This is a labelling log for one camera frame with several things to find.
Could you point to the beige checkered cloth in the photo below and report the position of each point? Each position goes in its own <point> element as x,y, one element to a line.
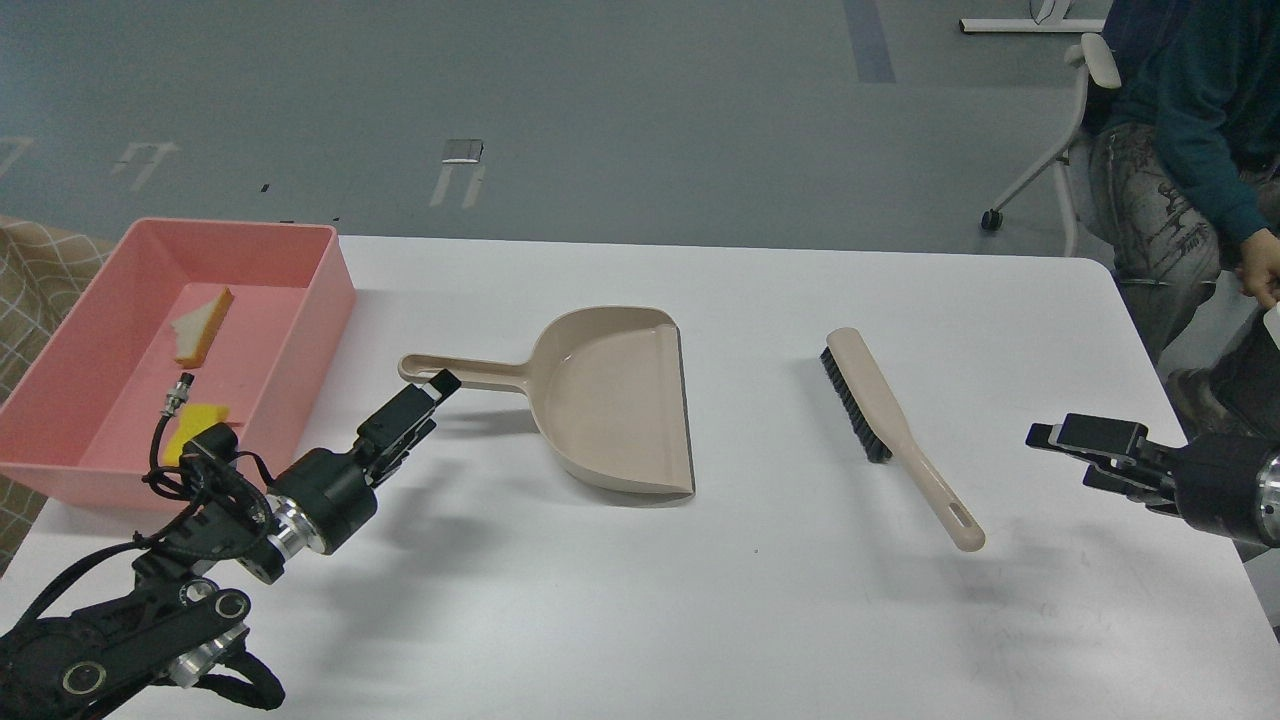
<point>44,272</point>

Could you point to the seated person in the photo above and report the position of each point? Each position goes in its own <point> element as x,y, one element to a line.
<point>1184,180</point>

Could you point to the white table base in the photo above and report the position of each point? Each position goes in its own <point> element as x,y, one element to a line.
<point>1043,18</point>

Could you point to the beige plastic dustpan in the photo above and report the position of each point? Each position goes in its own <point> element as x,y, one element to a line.
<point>606,390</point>

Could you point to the pink plastic bin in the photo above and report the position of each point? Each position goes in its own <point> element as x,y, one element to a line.
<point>79,425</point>

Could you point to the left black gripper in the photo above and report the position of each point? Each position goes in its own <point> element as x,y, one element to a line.
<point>332,491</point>

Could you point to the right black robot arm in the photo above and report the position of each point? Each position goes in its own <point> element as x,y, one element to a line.
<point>1220,484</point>

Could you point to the white office chair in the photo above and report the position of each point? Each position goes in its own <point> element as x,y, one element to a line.
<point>1096,82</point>

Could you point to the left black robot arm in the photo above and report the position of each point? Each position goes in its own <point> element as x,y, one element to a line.
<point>144,613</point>

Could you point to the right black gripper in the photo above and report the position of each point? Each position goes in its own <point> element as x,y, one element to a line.
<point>1222,485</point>

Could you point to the grey floor socket plate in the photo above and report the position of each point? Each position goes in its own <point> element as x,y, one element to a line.
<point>462,151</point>

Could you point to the beige hand brush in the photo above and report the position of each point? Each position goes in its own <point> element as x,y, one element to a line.
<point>877,418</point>

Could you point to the yellow sponge piece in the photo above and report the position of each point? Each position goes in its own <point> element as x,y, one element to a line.
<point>191,420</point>

